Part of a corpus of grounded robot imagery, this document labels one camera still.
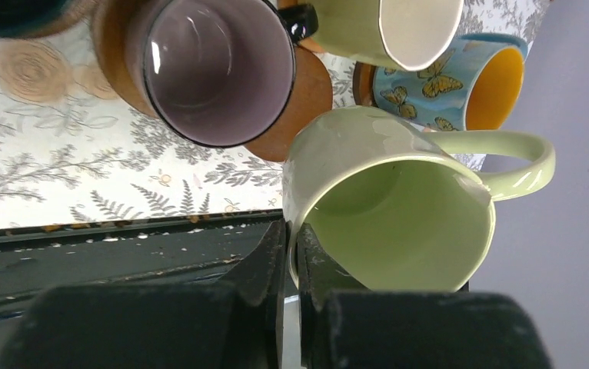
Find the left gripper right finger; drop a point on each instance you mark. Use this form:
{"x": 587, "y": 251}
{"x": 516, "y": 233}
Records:
{"x": 318, "y": 274}

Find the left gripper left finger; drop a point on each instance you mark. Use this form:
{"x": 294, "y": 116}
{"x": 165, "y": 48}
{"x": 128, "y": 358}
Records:
{"x": 254, "y": 332}

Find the light green mug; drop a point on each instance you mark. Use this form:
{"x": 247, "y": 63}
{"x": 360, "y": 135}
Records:
{"x": 402, "y": 209}

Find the dark scuffed brown coaster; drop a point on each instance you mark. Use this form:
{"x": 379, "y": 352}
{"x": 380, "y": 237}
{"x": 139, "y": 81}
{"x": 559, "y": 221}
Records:
{"x": 362, "y": 84}

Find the mauve purple mug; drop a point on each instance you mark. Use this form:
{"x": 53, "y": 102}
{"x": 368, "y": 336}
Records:
{"x": 218, "y": 73}

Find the light cork coaster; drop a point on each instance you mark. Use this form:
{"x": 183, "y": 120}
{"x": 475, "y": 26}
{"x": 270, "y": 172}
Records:
{"x": 302, "y": 23}

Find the blue mug orange inside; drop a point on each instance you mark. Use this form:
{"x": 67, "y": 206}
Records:
{"x": 473, "y": 85}

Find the yellow-green mug white inside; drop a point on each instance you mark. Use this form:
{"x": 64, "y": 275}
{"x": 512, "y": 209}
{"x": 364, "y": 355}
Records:
{"x": 402, "y": 34}

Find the glossy brown coaster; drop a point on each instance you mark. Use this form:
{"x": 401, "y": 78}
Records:
{"x": 72, "y": 13}

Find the dark green mug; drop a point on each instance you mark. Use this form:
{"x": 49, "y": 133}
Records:
{"x": 20, "y": 17}

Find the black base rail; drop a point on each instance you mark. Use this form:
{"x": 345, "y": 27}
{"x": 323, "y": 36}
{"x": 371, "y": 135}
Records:
{"x": 150, "y": 251}

